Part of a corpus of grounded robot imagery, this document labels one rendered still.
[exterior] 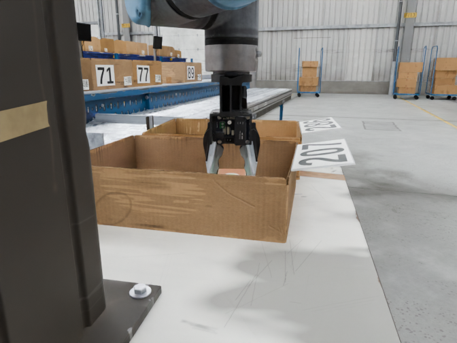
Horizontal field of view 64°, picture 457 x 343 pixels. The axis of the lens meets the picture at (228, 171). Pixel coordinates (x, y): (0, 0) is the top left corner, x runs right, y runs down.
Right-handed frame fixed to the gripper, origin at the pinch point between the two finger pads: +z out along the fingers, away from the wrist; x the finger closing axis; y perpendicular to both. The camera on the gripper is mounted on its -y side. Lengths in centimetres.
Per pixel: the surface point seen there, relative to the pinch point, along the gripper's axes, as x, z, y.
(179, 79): -48, -13, -239
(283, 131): 14.5, -2.7, -42.3
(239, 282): 1.7, 3.9, 28.5
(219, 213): -1.3, 0.0, 16.2
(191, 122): -13.6, -5.0, -45.7
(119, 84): -68, -12, -147
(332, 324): 11.1, 4.0, 35.8
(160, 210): -10.8, 0.4, 14.4
